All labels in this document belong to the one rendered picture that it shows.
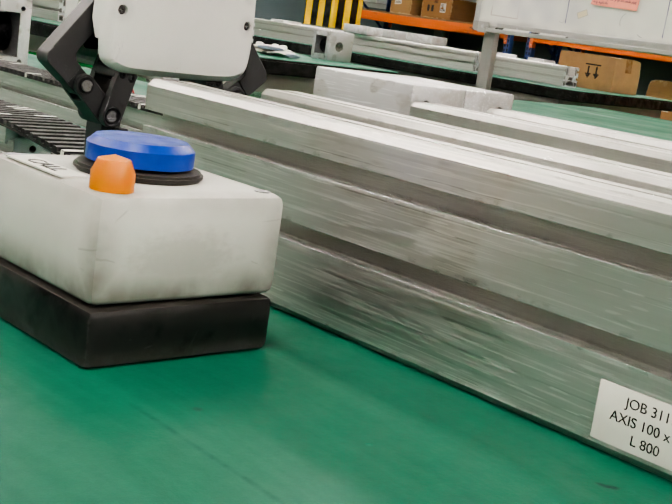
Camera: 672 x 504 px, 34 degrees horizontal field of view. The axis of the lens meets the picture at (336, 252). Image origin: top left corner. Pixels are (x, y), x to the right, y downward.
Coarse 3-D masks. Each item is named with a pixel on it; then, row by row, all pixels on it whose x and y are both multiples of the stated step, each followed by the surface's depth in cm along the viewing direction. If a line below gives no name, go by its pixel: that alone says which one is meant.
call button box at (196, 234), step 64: (0, 192) 41; (64, 192) 38; (192, 192) 39; (256, 192) 41; (0, 256) 41; (64, 256) 38; (128, 256) 37; (192, 256) 39; (256, 256) 41; (64, 320) 38; (128, 320) 38; (192, 320) 40; (256, 320) 42
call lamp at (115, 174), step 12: (108, 156) 37; (120, 156) 37; (96, 168) 37; (108, 168) 36; (120, 168) 37; (132, 168) 37; (96, 180) 37; (108, 180) 36; (120, 180) 37; (132, 180) 37; (108, 192) 37; (120, 192) 37; (132, 192) 37
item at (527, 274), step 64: (192, 128) 54; (256, 128) 49; (320, 128) 46; (384, 128) 46; (448, 128) 51; (320, 192) 46; (384, 192) 45; (448, 192) 41; (512, 192) 39; (576, 192) 37; (640, 192) 37; (320, 256) 46; (384, 256) 45; (448, 256) 41; (512, 256) 39; (576, 256) 37; (640, 256) 37; (320, 320) 46; (384, 320) 44; (448, 320) 41; (512, 320) 39; (576, 320) 37; (640, 320) 35; (512, 384) 39; (576, 384) 37; (640, 384) 35; (640, 448) 35
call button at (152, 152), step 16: (96, 144) 40; (112, 144) 40; (128, 144) 39; (144, 144) 40; (160, 144) 40; (176, 144) 41; (144, 160) 39; (160, 160) 40; (176, 160) 40; (192, 160) 41
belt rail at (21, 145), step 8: (0, 128) 73; (0, 136) 73; (8, 136) 72; (16, 136) 73; (0, 144) 74; (8, 144) 73; (16, 144) 73; (24, 144) 73; (32, 144) 74; (0, 152) 73; (16, 152) 73; (24, 152) 73; (32, 152) 74; (40, 152) 74; (48, 152) 75
